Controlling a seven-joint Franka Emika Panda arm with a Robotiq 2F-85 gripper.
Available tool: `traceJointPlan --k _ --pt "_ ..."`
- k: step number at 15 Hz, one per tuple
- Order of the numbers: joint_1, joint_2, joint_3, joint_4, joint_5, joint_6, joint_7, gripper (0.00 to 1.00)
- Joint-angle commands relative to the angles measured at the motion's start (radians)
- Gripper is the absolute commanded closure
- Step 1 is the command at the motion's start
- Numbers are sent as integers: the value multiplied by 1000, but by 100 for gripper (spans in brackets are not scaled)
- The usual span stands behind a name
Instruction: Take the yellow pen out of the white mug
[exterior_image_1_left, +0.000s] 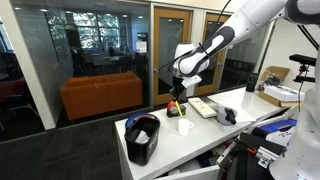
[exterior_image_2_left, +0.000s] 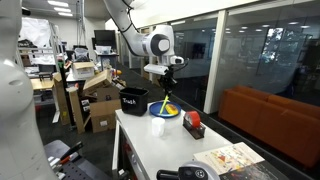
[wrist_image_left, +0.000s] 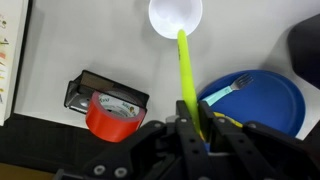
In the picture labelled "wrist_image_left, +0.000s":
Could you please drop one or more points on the blue plate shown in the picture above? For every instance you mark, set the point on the blue plate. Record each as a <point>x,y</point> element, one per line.
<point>266,100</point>

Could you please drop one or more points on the white illustrated book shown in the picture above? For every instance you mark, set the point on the white illustrated book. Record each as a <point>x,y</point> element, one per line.
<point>10,33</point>

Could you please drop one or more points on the black plastic bin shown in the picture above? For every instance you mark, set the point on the black plastic bin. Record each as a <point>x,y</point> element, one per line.
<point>306,50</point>

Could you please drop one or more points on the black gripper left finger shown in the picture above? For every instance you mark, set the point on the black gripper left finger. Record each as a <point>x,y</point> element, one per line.
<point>186,146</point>

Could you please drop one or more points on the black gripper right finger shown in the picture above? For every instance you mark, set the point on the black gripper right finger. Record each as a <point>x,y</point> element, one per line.
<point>260,146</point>

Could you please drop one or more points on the black tape dispenser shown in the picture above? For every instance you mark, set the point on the black tape dispenser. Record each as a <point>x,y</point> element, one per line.
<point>86,81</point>

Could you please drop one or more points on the red tape roll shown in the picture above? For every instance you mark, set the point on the red tape roll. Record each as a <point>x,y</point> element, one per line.
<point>106,125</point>

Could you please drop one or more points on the white mug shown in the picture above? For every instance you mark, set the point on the white mug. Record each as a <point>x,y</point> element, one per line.
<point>173,16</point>

